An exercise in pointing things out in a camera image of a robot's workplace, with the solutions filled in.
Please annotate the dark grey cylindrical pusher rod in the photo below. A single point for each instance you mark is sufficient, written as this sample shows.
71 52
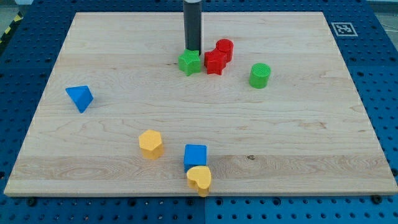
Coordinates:
192 24

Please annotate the green star block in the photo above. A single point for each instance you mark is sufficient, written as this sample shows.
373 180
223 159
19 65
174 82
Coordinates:
189 62

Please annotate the red star block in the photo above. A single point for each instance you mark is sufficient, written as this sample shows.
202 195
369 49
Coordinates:
215 61

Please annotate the red cylinder block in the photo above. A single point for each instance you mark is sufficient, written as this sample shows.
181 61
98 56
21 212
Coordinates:
226 46

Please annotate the green cylinder block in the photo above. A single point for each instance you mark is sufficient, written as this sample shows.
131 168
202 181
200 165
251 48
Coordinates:
259 76

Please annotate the yellow hexagon block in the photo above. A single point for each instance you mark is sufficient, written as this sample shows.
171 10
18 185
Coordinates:
151 145

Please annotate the blue triangular block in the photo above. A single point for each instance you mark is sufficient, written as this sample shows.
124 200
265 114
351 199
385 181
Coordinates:
81 96

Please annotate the blue cube block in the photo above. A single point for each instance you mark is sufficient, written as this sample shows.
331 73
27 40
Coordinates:
194 155

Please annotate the white fiducial marker tag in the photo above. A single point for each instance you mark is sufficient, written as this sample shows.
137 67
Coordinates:
344 29

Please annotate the light wooden board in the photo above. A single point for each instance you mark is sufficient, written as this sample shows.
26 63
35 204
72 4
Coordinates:
305 134

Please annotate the yellow heart block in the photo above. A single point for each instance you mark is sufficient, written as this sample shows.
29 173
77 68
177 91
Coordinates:
199 178

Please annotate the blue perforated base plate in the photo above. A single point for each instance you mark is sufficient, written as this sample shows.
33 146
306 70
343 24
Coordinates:
31 53

